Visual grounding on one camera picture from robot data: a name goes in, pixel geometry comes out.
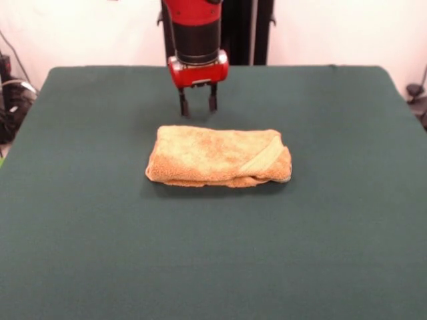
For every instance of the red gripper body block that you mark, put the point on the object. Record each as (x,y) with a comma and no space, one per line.
(200,73)

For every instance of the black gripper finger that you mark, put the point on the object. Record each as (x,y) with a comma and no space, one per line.
(185,105)
(213,100)

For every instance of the tan terry towel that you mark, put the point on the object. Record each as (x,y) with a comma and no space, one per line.
(207,156)

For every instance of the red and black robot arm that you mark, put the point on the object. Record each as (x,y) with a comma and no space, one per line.
(197,20)

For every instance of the dark green table cloth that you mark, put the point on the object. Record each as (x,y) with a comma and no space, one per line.
(213,250)

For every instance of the black stand foot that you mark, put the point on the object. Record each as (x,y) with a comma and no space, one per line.
(415,91)

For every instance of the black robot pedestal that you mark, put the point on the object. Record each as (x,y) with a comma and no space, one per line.
(240,33)

